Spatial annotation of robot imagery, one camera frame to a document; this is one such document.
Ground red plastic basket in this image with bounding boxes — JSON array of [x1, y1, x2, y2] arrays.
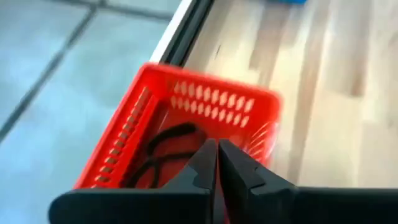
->
[[73, 62, 284, 224]]

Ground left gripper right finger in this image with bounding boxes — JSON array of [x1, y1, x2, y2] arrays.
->
[[218, 139, 398, 224]]

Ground blue plastic basket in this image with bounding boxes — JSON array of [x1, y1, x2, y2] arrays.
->
[[266, 0, 308, 5]]

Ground black aluminium table frame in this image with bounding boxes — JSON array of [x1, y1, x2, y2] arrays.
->
[[158, 0, 216, 68]]

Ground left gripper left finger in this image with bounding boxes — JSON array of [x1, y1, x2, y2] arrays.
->
[[47, 138, 218, 224]]

